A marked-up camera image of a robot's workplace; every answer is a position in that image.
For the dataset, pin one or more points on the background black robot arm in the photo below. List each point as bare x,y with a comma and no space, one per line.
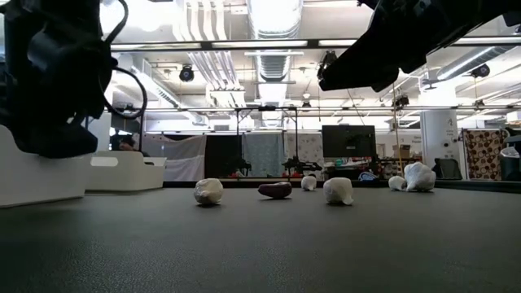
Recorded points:
299,166
240,167

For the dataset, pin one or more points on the brown patterned curtain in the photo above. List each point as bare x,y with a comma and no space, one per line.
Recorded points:
484,154

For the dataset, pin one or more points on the slanted silver ceiling duct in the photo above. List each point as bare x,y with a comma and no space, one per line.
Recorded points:
468,63

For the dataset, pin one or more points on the cardboard box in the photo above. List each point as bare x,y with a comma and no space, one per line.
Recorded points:
403,151

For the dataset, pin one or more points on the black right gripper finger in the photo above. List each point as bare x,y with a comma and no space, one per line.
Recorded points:
366,61
392,81

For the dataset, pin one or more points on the black hanging cloth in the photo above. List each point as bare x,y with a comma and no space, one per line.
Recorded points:
221,154

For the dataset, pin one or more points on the large white garlic bulb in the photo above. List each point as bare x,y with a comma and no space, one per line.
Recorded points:
420,177

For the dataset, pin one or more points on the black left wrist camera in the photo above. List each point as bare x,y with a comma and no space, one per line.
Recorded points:
69,69

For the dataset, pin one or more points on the white plastic basket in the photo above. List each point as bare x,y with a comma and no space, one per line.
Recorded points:
40,179
130,175

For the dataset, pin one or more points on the black monitor screen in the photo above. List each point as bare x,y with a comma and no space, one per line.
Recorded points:
348,141

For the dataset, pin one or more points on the black ceiling dome device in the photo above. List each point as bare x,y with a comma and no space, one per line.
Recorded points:
186,74
481,71

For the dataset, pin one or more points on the white round pillar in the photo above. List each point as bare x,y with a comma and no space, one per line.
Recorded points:
439,138

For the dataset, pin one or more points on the small white garlic bulb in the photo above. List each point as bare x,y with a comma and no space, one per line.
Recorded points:
397,183
308,183
208,191
338,190

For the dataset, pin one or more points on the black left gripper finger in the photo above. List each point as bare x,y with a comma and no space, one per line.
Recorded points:
57,147

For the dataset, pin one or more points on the overhead LED light bar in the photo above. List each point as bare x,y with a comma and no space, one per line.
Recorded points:
260,43

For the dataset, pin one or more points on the teal hanging cloth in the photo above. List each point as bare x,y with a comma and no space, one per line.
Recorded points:
264,150

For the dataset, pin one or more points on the black table mat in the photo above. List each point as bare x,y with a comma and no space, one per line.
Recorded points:
260,244

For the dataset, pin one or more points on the white hanging cloth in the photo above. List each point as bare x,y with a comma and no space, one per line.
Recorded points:
183,158

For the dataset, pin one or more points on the small purple sweet potato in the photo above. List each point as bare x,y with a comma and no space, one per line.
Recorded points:
276,189

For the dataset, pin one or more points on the black chair back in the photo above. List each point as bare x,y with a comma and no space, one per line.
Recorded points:
447,169

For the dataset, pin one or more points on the person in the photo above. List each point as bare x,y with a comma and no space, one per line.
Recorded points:
127,143

